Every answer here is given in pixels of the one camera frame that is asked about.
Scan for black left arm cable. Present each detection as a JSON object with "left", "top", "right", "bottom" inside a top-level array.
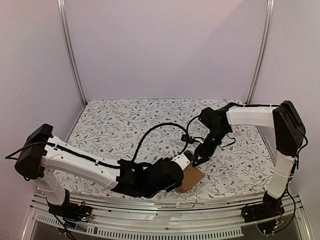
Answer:
[{"left": 131, "top": 122, "right": 193, "bottom": 163}]

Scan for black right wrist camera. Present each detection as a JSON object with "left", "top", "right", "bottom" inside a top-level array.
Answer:
[{"left": 198, "top": 107, "right": 222, "bottom": 130}]

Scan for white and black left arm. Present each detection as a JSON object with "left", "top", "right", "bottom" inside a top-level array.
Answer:
[{"left": 5, "top": 124, "right": 190, "bottom": 222}]

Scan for floral patterned table mat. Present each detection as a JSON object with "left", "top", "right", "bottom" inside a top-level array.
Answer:
[{"left": 67, "top": 99, "right": 274, "bottom": 201}]

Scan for aluminium frame post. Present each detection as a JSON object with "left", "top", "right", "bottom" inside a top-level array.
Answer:
[
  {"left": 245, "top": 0, "right": 275, "bottom": 105},
  {"left": 56, "top": 0, "right": 88, "bottom": 107}
]

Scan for right aluminium frame post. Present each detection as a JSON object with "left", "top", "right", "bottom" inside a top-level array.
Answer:
[{"left": 245, "top": 0, "right": 275, "bottom": 105}]

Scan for brown cardboard box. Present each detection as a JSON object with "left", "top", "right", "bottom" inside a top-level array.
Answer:
[{"left": 175, "top": 164, "right": 205, "bottom": 193}]

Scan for aluminium front rail base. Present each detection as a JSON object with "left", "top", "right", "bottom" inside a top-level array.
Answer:
[{"left": 19, "top": 192, "right": 313, "bottom": 240}]

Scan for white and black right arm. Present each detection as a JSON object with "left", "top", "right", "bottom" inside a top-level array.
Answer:
[{"left": 192, "top": 100, "right": 308, "bottom": 223}]

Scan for left aluminium frame post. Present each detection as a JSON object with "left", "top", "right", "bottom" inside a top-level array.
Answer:
[{"left": 56, "top": 0, "right": 88, "bottom": 107}]

